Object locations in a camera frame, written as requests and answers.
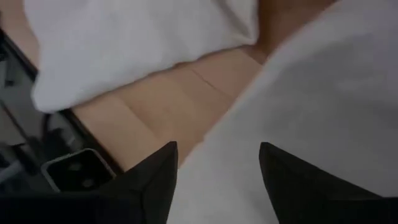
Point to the white t-shirt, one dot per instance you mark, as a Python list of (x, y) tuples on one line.
[(311, 109)]

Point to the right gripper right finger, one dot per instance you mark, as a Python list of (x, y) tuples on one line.
[(304, 196)]

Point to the black camera silver rim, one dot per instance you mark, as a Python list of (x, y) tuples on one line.
[(77, 171)]

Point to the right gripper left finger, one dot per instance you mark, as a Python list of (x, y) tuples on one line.
[(155, 186)]

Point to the black aluminium table frame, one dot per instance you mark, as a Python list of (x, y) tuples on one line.
[(18, 93)]

